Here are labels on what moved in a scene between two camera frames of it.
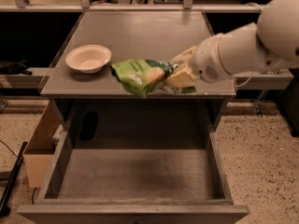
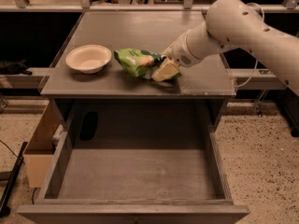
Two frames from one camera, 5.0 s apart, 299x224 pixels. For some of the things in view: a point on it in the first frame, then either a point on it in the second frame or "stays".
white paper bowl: (88, 59) stays
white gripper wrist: (206, 60) to (178, 53)
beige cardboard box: (40, 147) stays
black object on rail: (14, 68) stays
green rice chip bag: (141, 76) to (135, 62)
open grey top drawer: (135, 175) stays
